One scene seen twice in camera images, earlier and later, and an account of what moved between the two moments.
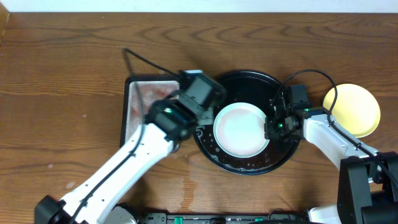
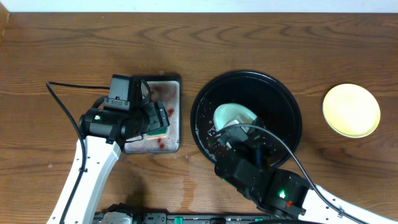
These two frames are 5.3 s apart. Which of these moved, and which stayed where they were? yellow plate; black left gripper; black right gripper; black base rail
Moved: black right gripper; black left gripper
Stayed: yellow plate; black base rail
